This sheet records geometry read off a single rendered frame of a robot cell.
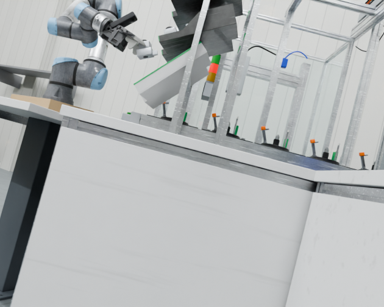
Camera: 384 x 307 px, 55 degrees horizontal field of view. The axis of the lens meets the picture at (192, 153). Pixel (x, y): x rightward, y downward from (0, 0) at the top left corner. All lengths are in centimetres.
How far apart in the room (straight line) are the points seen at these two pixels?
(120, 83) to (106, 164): 492
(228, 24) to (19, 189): 123
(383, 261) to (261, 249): 45
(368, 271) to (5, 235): 165
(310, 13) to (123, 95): 287
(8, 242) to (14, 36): 657
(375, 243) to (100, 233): 69
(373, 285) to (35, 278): 84
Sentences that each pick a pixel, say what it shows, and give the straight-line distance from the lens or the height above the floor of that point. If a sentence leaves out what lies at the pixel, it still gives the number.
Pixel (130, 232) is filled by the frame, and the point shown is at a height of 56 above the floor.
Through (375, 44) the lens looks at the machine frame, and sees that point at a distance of 279.
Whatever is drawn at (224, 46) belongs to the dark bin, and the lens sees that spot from 156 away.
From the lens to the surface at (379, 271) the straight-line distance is 70.
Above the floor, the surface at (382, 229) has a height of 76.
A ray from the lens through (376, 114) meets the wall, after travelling 450.
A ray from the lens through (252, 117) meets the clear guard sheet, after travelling 318.
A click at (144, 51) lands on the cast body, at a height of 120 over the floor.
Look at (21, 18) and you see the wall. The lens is 829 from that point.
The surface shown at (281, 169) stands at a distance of 106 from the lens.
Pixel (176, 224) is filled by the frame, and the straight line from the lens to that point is 104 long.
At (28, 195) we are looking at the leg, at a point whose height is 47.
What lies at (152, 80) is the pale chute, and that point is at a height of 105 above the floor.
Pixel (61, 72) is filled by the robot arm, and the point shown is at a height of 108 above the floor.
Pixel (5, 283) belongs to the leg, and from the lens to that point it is 201.
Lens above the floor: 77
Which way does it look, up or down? 3 degrees up
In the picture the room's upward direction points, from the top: 15 degrees clockwise
